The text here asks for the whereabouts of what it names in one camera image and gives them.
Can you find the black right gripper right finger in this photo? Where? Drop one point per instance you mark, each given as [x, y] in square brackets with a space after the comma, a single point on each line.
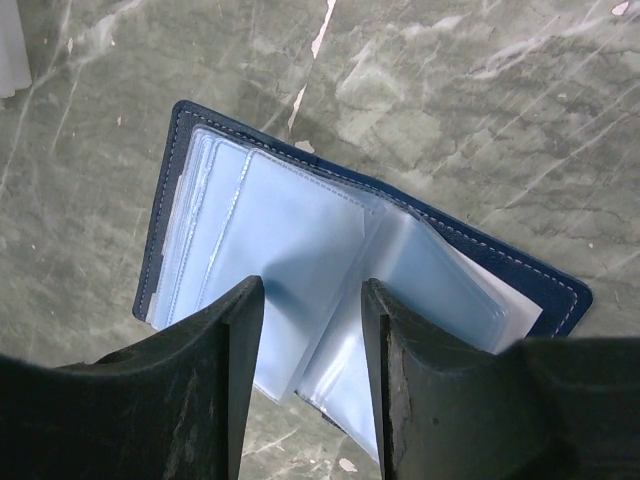
[541, 409]

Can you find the blue leather card holder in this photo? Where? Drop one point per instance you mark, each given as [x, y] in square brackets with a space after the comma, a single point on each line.
[231, 202]

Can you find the white plastic card tray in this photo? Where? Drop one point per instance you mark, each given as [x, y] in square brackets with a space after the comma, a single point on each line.
[14, 65]

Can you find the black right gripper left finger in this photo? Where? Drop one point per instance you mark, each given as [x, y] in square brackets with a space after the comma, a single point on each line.
[172, 406]

